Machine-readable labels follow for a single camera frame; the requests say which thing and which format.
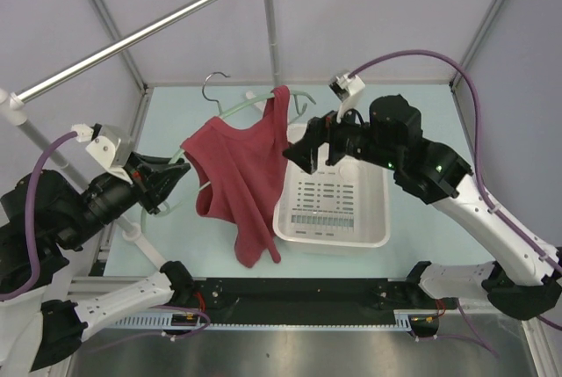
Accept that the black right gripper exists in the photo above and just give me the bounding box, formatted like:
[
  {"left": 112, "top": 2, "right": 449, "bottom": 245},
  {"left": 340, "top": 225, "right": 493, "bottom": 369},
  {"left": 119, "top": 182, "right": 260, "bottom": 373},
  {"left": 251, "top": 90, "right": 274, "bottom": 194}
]
[{"left": 282, "top": 97, "right": 400, "bottom": 175}]

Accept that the mint green plastic hanger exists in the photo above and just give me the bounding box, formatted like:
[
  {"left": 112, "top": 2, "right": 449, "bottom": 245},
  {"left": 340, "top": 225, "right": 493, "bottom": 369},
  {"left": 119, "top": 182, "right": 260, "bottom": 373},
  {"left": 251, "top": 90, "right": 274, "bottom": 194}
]
[{"left": 152, "top": 71, "right": 317, "bottom": 218}]

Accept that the red tank top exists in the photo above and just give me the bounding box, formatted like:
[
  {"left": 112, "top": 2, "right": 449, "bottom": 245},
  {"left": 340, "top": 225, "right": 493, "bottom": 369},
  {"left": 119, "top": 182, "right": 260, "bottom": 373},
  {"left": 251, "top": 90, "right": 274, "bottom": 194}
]
[{"left": 181, "top": 85, "right": 290, "bottom": 268}]

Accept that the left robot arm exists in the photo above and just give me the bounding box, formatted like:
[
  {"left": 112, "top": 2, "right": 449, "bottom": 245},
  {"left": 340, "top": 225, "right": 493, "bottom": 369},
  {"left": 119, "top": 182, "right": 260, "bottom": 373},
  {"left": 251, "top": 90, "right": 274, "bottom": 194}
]
[{"left": 1, "top": 153, "right": 195, "bottom": 376}]

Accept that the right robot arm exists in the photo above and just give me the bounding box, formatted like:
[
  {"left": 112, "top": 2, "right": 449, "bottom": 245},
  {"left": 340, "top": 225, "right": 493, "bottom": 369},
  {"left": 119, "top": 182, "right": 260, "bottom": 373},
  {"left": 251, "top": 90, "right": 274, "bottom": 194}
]
[{"left": 283, "top": 95, "right": 561, "bottom": 321}]

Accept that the white plastic basket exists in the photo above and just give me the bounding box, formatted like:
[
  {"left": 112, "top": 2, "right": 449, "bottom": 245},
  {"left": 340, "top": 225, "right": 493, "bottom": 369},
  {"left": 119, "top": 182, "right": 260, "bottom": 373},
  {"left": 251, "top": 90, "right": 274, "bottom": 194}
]
[{"left": 273, "top": 144, "right": 391, "bottom": 256}]

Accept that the metal clothes rack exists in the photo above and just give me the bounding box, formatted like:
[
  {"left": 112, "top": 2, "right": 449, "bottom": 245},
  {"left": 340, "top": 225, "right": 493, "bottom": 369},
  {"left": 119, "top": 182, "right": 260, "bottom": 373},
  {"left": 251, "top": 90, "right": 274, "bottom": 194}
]
[{"left": 0, "top": 0, "right": 287, "bottom": 268}]

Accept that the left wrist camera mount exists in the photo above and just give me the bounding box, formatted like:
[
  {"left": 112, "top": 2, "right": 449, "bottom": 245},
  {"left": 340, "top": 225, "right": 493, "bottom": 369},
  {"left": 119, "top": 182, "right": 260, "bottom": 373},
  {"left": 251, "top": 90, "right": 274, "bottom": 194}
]
[{"left": 71, "top": 124, "right": 133, "bottom": 184}]

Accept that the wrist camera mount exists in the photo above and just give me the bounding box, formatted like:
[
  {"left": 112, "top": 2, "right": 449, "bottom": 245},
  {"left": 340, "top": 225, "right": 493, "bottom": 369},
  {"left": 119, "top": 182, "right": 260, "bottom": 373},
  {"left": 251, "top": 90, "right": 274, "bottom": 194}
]
[
  {"left": 329, "top": 71, "right": 366, "bottom": 123},
  {"left": 71, "top": 124, "right": 133, "bottom": 184}
]

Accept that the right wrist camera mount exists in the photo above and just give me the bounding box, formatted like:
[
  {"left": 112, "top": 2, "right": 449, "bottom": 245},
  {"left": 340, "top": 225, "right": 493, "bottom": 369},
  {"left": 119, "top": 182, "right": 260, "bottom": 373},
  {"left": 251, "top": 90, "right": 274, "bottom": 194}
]
[{"left": 329, "top": 71, "right": 366, "bottom": 123}]

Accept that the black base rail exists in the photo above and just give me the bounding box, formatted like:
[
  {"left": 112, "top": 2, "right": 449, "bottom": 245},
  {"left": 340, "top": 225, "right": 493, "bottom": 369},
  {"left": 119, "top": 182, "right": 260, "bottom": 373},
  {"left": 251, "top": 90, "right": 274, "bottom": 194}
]
[{"left": 179, "top": 278, "right": 437, "bottom": 324}]

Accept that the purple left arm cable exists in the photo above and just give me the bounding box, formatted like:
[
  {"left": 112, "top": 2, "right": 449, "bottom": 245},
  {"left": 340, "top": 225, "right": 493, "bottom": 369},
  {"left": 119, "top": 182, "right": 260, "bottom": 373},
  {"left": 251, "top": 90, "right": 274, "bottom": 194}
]
[{"left": 0, "top": 131, "right": 84, "bottom": 301}]

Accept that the white slotted cable duct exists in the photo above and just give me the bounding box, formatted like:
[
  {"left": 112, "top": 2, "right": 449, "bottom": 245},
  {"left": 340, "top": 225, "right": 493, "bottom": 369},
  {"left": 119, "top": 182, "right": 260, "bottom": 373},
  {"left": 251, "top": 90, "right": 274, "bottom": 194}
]
[{"left": 109, "top": 312, "right": 438, "bottom": 337}]

